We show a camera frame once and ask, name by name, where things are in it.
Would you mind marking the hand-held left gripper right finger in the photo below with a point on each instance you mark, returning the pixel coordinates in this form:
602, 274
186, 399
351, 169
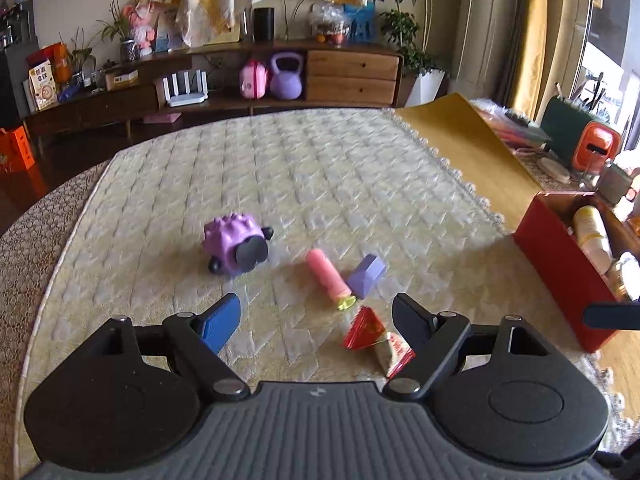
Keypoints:
412, 320

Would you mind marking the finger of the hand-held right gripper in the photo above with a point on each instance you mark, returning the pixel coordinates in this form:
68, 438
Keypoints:
612, 316

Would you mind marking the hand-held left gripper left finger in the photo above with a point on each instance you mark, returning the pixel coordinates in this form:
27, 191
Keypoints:
220, 325

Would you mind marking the white and red candy packet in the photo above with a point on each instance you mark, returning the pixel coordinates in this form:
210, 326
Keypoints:
392, 355

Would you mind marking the round metal tin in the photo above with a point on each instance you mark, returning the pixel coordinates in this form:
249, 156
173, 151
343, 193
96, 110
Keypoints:
627, 277

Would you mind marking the red box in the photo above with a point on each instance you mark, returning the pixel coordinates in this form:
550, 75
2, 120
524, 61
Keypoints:
555, 270

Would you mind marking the purple block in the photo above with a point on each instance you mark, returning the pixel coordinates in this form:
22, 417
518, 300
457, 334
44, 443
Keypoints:
367, 272

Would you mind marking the cream bottle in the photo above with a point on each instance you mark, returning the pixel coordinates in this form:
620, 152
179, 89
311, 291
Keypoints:
592, 235

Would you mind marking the purple sheep toy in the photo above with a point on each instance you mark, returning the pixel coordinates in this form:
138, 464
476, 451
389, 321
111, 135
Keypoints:
230, 240

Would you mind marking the pink tube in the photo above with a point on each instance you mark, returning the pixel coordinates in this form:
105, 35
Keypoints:
327, 275

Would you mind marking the white round lid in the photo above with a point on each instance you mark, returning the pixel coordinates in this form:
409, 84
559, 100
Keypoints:
555, 170

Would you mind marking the orange desktop device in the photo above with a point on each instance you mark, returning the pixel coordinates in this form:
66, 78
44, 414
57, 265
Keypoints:
597, 147

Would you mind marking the quilted yellow table cover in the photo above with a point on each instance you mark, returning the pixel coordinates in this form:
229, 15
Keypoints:
300, 170

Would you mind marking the yellow table mat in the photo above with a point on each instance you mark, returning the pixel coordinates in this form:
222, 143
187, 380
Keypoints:
465, 145

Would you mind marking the green box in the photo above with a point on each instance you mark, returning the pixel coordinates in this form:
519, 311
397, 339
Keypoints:
560, 130

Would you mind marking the patterned beige tablecloth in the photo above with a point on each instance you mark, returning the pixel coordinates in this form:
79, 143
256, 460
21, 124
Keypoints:
30, 270

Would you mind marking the pink flat box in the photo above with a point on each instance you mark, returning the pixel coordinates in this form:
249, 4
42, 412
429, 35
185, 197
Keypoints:
162, 118

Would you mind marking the stack of flat packets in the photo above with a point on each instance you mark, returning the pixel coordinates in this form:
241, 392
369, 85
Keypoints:
510, 125

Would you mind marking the white plant pot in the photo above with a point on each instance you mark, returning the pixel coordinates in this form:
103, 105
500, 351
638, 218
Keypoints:
425, 90

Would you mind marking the white router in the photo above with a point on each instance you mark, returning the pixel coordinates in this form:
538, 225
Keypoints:
185, 95

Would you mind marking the pink toy backpack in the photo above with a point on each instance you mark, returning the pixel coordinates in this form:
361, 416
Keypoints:
254, 80

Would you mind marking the wooden sideboard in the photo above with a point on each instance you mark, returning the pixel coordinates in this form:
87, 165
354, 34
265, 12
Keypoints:
350, 75

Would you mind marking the purple kettlebell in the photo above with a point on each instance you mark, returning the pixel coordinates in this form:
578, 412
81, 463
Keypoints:
286, 80

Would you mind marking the small cardboard box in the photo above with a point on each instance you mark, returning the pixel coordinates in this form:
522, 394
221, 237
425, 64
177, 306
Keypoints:
122, 80

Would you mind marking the red gift bag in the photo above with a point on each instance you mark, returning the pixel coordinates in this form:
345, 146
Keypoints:
15, 152

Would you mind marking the small potted plant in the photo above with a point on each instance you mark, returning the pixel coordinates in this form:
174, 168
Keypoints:
127, 50

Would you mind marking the yellow curtain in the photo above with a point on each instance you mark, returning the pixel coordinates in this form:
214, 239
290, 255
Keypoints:
532, 35

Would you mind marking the large green plant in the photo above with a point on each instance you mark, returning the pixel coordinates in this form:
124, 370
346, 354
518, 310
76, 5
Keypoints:
400, 25

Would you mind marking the printed snack box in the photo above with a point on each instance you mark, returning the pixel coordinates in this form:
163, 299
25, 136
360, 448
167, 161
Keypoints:
42, 87

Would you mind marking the blue printed bag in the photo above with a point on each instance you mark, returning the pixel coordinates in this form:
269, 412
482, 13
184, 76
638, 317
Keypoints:
361, 25

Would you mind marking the black speaker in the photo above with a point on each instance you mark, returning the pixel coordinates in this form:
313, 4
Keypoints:
263, 25

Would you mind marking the clear bag of fruit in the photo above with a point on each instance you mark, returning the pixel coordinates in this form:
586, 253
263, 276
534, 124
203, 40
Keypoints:
330, 27

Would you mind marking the pink plush toy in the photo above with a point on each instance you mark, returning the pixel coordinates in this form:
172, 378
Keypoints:
145, 30

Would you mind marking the orange box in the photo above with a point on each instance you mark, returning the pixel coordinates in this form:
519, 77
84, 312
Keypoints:
57, 60

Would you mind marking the dark fridge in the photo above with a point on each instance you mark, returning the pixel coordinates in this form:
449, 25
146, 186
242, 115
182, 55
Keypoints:
15, 60

